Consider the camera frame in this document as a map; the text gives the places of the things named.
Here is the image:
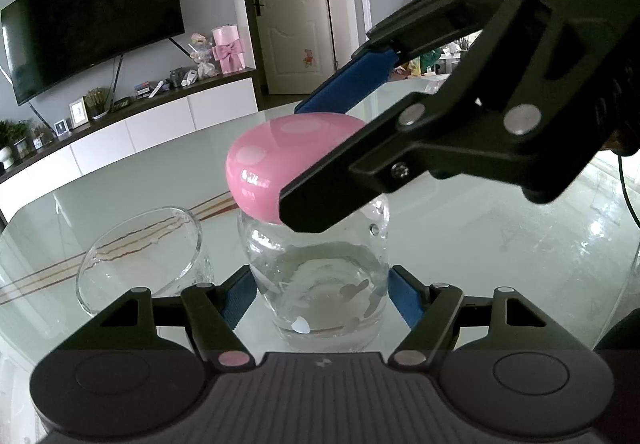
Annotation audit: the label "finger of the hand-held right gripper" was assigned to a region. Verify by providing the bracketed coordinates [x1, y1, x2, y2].
[278, 0, 619, 234]
[294, 0, 532, 118]

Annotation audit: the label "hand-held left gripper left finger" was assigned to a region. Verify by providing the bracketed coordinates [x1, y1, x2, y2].
[75, 266, 257, 371]

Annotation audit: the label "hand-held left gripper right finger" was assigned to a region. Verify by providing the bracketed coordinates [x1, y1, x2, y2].
[387, 265, 568, 369]

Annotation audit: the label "pink spotted bottle cap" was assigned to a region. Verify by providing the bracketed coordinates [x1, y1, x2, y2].
[226, 113, 369, 225]

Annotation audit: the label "clear glass bottle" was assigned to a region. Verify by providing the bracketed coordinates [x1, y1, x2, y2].
[236, 194, 391, 354]

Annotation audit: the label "pile of snack bags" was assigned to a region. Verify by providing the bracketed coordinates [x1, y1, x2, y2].
[394, 43, 467, 81]

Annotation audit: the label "white room door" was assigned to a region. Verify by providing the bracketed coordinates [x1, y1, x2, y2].
[242, 0, 342, 98]

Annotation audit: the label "clear glass cup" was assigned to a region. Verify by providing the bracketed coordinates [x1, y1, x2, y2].
[75, 206, 216, 318]

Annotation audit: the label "pink gift box with bow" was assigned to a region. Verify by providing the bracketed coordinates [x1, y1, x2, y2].
[210, 25, 246, 75]

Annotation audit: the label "wrapped doll bouquet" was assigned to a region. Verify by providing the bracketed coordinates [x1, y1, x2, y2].
[188, 31, 219, 79]

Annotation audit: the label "small grey bottles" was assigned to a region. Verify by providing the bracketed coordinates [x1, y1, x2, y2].
[167, 66, 196, 88]

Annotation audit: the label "white television cabinet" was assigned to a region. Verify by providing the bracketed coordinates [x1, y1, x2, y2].
[0, 66, 260, 225]

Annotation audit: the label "stack of small boxes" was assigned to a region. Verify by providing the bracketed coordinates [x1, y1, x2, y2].
[132, 80, 166, 100]

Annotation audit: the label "dried grass plant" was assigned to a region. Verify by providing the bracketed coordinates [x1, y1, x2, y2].
[83, 87, 110, 120]

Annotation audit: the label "black flat television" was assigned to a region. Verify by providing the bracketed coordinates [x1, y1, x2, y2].
[0, 0, 187, 108]

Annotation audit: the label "small potted plant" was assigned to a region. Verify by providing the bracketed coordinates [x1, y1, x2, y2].
[11, 121, 32, 160]

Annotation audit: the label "potted plant in white pot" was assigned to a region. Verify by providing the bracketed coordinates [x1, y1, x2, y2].
[0, 120, 16, 170]

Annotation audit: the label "black cable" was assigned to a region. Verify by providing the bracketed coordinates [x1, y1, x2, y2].
[612, 148, 640, 231]

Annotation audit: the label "white photo frame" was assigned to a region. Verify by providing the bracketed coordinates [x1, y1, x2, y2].
[68, 97, 90, 129]

